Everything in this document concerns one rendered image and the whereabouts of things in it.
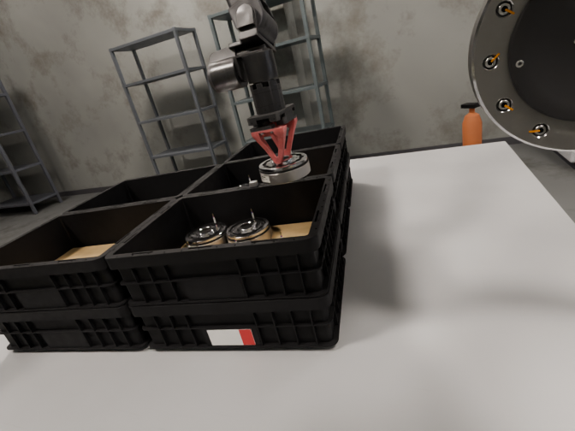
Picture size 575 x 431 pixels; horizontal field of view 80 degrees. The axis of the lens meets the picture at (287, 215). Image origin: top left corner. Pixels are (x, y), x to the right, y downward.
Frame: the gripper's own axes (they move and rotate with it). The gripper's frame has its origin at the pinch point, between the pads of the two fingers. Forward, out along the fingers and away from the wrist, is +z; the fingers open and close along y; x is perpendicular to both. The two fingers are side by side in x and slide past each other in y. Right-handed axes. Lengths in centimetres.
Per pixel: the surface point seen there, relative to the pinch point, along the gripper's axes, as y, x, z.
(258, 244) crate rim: 21.8, 1.5, 7.7
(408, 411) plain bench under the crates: 30.5, 21.9, 30.8
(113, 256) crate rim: 24.6, -26.5, 7.4
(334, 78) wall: -334, -55, 8
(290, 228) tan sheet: -2.5, -3.3, 18.0
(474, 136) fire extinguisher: -241, 68, 69
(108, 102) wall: -340, -379, -27
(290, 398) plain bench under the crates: 31.1, 4.3, 30.6
